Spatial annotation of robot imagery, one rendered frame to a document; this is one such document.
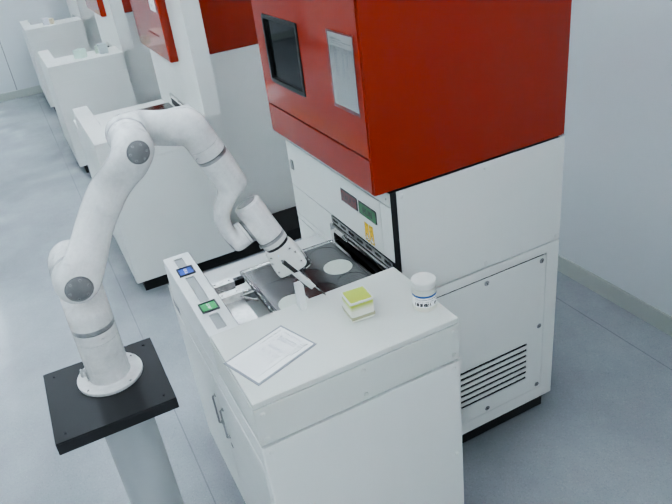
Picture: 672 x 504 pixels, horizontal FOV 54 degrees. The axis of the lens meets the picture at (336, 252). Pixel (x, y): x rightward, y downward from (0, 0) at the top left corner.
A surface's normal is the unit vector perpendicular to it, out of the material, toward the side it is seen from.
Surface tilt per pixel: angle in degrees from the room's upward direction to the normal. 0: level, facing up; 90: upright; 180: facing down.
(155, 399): 1
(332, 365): 0
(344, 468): 90
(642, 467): 0
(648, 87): 90
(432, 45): 90
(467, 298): 90
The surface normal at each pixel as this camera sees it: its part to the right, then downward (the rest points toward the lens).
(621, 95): -0.88, 0.32
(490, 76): 0.46, 0.40
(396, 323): -0.11, -0.86
